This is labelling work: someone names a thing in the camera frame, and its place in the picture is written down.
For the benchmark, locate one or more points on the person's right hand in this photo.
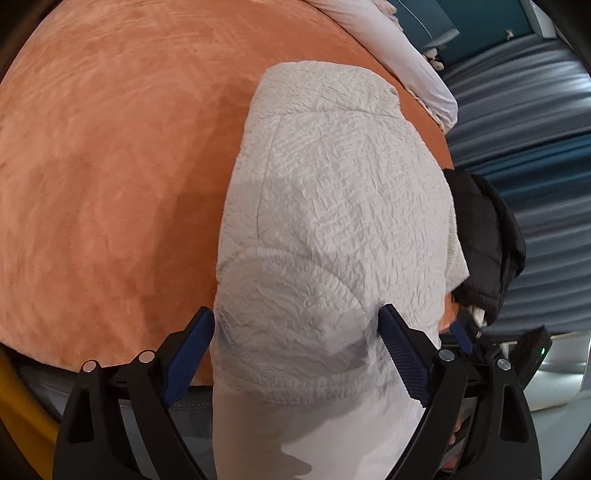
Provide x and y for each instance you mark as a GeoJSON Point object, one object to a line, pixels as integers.
{"type": "Point", "coordinates": [456, 429]}

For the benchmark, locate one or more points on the white puffer jacket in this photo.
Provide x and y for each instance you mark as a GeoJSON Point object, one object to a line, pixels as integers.
{"type": "Point", "coordinates": [332, 207]}

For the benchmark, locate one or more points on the orange plush bed blanket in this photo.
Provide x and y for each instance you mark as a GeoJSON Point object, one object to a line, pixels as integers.
{"type": "Point", "coordinates": [115, 161]}

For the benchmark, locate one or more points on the black puffer jacket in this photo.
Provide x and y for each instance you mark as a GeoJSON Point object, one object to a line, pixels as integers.
{"type": "Point", "coordinates": [485, 240]}

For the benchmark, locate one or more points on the blue padded headboard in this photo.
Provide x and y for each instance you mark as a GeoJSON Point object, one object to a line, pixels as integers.
{"type": "Point", "coordinates": [471, 23]}

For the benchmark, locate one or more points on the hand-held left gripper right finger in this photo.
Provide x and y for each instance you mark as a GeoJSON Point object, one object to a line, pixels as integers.
{"type": "Point", "coordinates": [401, 355]}

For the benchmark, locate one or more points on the grey blue curtain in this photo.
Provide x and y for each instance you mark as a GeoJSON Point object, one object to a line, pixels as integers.
{"type": "Point", "coordinates": [531, 138]}

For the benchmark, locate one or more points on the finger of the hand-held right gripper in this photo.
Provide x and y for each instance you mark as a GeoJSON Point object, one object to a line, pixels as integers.
{"type": "Point", "coordinates": [462, 339]}

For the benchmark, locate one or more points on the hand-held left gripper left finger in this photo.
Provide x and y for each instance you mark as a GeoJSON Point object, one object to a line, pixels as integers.
{"type": "Point", "coordinates": [189, 360]}

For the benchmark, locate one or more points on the pale pink duvet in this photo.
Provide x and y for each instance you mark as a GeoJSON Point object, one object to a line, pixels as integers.
{"type": "Point", "coordinates": [415, 78]}

